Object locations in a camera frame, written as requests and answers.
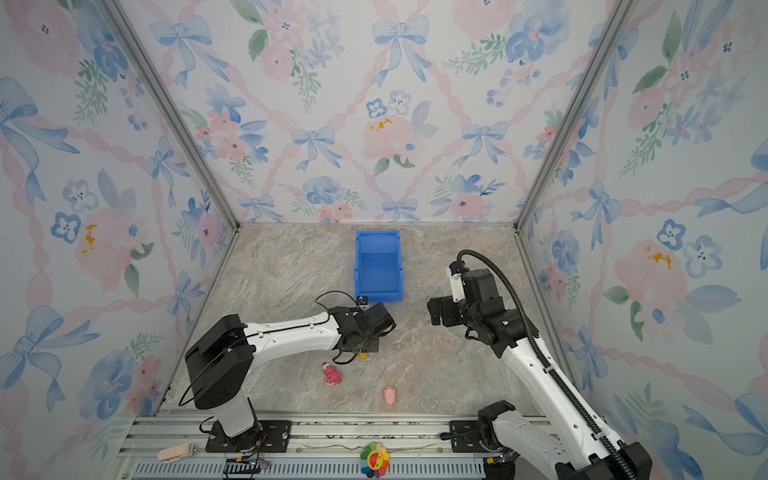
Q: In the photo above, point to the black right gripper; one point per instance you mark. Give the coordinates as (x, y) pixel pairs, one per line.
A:
(447, 303)

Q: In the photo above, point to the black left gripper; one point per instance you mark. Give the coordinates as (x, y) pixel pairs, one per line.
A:
(374, 347)

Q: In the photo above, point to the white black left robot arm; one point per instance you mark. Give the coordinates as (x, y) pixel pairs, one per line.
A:
(219, 361)

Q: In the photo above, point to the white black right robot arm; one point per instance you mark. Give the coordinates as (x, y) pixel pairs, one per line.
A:
(582, 445)

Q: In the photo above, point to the blue plastic bin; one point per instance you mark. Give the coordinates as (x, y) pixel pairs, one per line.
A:
(378, 273)

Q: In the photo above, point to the pink strawberry toy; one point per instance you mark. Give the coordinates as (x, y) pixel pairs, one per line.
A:
(332, 375)

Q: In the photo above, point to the pink pig toy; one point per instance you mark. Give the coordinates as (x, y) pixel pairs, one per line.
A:
(390, 396)

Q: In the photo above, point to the colourful flower toy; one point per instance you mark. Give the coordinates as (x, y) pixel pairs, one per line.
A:
(374, 460)

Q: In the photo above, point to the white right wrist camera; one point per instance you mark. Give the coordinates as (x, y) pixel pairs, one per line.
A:
(457, 287)

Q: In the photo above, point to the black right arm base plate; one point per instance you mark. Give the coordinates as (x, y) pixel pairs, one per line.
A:
(464, 436)

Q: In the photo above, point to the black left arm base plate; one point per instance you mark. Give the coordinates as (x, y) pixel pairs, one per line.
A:
(271, 436)

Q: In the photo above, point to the aluminium rail frame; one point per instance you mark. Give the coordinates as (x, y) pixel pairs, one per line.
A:
(321, 446)

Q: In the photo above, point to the pink handle tool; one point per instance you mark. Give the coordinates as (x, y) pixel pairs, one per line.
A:
(176, 453)

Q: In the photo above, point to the aluminium corner post right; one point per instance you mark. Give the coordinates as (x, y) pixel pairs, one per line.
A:
(614, 28)

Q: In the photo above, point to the aluminium corner post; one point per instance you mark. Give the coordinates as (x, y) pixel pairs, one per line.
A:
(614, 28)
(117, 20)

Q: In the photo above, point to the aluminium corner post left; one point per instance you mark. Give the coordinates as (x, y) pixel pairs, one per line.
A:
(117, 20)

